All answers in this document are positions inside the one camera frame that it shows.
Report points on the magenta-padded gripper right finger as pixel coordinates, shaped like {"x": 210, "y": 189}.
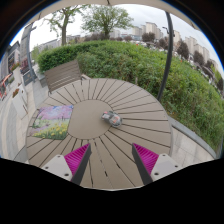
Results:
{"x": 165, "y": 165}

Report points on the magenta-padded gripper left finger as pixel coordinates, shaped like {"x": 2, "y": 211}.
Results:
{"x": 60, "y": 166}

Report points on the grey transparent computer mouse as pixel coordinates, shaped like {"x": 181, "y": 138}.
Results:
{"x": 112, "y": 118}

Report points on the flower print mouse pad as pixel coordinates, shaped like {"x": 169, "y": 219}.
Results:
{"x": 51, "y": 121}

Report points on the white planter box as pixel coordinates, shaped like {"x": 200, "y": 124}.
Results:
{"x": 20, "y": 103}
{"x": 15, "y": 68}

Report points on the brown slatted chair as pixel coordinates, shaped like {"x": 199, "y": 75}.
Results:
{"x": 63, "y": 76}

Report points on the green hedge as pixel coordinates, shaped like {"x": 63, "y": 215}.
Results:
{"x": 140, "y": 70}

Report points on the dark curved parasol pole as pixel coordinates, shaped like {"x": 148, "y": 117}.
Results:
{"x": 167, "y": 60}

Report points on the grey shopfront building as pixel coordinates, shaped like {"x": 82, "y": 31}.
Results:
{"x": 8, "y": 66}

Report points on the tall grey sign pillar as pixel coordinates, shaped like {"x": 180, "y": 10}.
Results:
{"x": 25, "y": 53}

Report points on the distant apartment buildings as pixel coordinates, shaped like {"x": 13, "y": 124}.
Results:
{"x": 190, "y": 43}

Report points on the bare-trunked thin tree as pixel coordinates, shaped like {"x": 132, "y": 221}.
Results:
{"x": 64, "y": 30}

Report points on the round leafy tree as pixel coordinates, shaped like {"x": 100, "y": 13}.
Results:
{"x": 106, "y": 18}

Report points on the beige parasol canopy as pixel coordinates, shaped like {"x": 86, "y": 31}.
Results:
{"x": 86, "y": 3}

